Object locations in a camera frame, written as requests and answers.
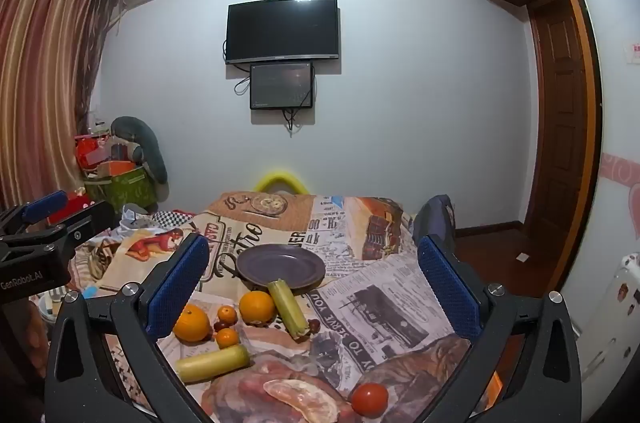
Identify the red flat box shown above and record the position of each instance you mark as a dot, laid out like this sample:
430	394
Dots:
75	205

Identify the grey long pillow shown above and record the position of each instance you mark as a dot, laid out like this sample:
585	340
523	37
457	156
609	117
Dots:
150	148

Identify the white wardrobe with wooden frame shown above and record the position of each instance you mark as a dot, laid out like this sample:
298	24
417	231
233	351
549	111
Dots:
615	103

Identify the checkered black-white cloth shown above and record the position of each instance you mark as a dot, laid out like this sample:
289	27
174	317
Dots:
172	218

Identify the wooden door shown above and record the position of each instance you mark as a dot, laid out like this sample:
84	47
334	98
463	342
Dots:
560	113

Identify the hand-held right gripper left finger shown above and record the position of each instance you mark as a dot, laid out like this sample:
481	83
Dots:
180	283

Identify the orange flat box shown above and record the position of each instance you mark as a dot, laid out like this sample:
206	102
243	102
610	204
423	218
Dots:
117	167

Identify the yellow chair back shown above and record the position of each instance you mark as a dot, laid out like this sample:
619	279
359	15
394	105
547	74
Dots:
280	177

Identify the red jujube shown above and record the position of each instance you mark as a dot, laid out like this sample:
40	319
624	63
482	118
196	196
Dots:
220	326
313	326

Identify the small tangerine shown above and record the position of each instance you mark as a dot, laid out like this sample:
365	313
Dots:
227	314
227	338

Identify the peeled pomelo segment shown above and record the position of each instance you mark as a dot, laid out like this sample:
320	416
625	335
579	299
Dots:
302	400

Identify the white paper scrap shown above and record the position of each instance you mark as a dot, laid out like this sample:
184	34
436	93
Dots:
522	257

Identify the printed newspaper-pattern tablecloth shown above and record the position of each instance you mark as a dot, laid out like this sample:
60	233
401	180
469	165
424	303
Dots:
360	313

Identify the green patterned box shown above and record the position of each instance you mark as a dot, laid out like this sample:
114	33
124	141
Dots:
122	190

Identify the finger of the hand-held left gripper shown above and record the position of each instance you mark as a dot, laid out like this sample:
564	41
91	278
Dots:
87	223
45	205

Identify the black wall television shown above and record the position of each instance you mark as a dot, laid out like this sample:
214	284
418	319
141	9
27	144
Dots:
282	30

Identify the red tomato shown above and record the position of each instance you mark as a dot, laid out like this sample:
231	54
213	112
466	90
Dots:
369	399

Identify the pink wall sticker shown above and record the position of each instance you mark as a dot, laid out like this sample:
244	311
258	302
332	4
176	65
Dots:
622	175

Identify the purple plate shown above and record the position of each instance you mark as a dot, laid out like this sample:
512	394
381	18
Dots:
280	265

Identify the large orange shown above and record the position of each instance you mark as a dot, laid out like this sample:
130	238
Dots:
191	324
257	308

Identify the wall switch plate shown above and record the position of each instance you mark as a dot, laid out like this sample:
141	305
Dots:
635	54

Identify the red gift box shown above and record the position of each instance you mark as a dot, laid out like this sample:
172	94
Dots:
90	153

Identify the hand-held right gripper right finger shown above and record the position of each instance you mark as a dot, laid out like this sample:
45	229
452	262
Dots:
445	288

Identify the white and blue garment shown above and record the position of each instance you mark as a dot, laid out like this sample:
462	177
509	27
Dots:
135	215

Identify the yellow-green cucumber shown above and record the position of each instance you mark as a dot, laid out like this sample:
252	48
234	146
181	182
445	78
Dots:
212	364

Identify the small black wall monitor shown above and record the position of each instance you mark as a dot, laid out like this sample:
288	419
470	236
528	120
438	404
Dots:
281	85

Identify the dark blue chair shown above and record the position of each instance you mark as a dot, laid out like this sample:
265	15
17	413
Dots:
435	218

